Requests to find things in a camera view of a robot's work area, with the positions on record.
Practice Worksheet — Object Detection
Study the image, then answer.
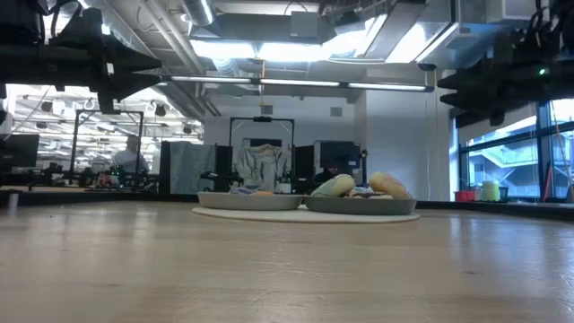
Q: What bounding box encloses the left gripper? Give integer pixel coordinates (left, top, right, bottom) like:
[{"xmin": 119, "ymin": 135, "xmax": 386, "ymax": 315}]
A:
[{"xmin": 0, "ymin": 33, "xmax": 162, "ymax": 113}]

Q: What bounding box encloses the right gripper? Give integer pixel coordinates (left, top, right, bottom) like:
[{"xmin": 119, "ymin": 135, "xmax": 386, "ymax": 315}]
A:
[{"xmin": 438, "ymin": 39, "xmax": 574, "ymax": 127}]

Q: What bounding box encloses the large pink frosted donut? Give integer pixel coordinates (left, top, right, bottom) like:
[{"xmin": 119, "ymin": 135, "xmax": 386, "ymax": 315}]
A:
[{"xmin": 368, "ymin": 171, "xmax": 413, "ymax": 200}]

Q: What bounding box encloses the large green frosted donut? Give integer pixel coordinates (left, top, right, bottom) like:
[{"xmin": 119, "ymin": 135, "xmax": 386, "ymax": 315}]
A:
[{"xmin": 310, "ymin": 173, "xmax": 357, "ymax": 199}]

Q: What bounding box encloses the person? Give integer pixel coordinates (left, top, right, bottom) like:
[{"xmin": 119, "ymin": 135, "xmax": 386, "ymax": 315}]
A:
[
  {"xmin": 313, "ymin": 161, "xmax": 344, "ymax": 185},
  {"xmin": 111, "ymin": 134, "xmax": 149, "ymax": 176}
]

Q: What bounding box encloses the yellow-green jar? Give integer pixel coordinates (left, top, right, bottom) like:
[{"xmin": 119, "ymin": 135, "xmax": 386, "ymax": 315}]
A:
[{"xmin": 481, "ymin": 179, "xmax": 501, "ymax": 203}]

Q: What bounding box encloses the grey partition panel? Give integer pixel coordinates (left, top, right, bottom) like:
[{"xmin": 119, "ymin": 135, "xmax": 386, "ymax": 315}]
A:
[{"xmin": 160, "ymin": 140, "xmax": 217, "ymax": 192}]

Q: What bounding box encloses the black monitor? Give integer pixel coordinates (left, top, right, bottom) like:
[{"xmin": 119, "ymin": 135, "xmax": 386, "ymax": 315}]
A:
[
  {"xmin": 0, "ymin": 133, "xmax": 40, "ymax": 177},
  {"xmin": 312, "ymin": 139, "xmax": 365, "ymax": 188}
]

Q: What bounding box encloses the dark grey plate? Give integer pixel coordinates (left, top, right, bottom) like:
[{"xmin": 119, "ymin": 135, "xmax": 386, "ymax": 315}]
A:
[{"xmin": 303, "ymin": 195, "xmax": 418, "ymax": 216}]

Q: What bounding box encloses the grey hanging cloth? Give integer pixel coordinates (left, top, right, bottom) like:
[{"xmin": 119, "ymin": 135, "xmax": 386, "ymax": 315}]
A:
[{"xmin": 233, "ymin": 142, "xmax": 291, "ymax": 193}]

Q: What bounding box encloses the long ceiling light strip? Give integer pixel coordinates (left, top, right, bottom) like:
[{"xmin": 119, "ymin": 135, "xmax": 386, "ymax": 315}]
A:
[{"xmin": 134, "ymin": 74, "xmax": 435, "ymax": 93}]

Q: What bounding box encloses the light grey plate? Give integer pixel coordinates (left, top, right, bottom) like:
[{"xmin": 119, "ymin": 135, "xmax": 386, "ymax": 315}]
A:
[{"xmin": 196, "ymin": 191, "xmax": 304, "ymax": 212}]

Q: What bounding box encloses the grey ceiling box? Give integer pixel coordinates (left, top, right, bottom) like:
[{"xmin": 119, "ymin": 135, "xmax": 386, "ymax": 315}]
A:
[{"xmin": 290, "ymin": 11, "xmax": 320, "ymax": 39}]

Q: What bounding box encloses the white round placemat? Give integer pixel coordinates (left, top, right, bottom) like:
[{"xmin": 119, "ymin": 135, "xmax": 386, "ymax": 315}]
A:
[{"xmin": 191, "ymin": 205, "xmax": 422, "ymax": 224}]

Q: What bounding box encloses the black station frame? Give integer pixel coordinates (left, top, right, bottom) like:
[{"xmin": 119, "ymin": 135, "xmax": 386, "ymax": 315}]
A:
[
  {"xmin": 229, "ymin": 116, "xmax": 296, "ymax": 192},
  {"xmin": 69, "ymin": 109, "xmax": 145, "ymax": 188}
]

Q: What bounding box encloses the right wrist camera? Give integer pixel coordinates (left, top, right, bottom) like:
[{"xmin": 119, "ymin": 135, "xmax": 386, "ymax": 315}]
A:
[{"xmin": 495, "ymin": 31, "xmax": 528, "ymax": 68}]

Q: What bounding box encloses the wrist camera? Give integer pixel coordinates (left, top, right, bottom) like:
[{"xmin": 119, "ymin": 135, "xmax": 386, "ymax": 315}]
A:
[
  {"xmin": 495, "ymin": 31, "xmax": 528, "ymax": 68},
  {"xmin": 48, "ymin": 6, "xmax": 105, "ymax": 45}
]

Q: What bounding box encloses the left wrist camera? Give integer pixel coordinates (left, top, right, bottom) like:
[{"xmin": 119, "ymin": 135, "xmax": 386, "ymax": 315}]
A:
[{"xmin": 48, "ymin": 6, "xmax": 105, "ymax": 45}]

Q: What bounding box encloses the black window frame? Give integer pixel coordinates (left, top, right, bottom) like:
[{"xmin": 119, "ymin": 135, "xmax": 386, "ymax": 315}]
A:
[{"xmin": 457, "ymin": 100, "xmax": 574, "ymax": 201}]

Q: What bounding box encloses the silver ventilation duct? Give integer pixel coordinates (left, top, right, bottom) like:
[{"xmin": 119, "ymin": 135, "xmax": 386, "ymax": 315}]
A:
[{"xmin": 181, "ymin": 0, "xmax": 216, "ymax": 26}]

